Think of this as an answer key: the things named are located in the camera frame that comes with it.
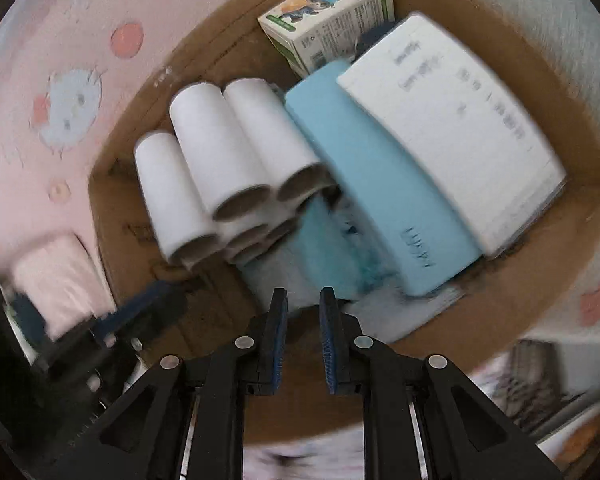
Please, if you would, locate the green white cartoon box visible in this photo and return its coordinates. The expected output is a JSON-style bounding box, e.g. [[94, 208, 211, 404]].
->
[[257, 0, 396, 78]]

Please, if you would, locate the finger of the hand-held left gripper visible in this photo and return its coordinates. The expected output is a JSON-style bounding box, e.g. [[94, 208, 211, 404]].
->
[[92, 280, 188, 350]]

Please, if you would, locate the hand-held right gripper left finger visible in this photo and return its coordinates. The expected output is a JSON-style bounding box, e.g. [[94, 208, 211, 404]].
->
[[35, 287, 288, 480]]

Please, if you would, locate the pile of paper tubes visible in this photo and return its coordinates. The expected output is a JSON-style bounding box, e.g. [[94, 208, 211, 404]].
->
[[217, 205, 301, 267]]

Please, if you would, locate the pink floral pillow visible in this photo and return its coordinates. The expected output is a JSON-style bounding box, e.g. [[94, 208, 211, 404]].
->
[[12, 232, 116, 341]]

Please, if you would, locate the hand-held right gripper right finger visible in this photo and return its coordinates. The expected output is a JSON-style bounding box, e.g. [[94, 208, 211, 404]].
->
[[319, 286, 566, 480]]

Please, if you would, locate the grey patterned item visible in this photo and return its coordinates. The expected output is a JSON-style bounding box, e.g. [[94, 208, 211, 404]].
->
[[472, 337, 600, 431]]

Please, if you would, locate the large white box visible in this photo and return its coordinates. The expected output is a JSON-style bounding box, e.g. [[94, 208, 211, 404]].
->
[[336, 14, 568, 261]]

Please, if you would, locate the pink printed blanket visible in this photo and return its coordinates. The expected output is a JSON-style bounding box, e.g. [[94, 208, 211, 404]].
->
[[0, 0, 600, 480]]

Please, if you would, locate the brown cardboard box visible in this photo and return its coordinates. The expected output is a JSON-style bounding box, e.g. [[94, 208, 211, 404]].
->
[[87, 0, 600, 443]]

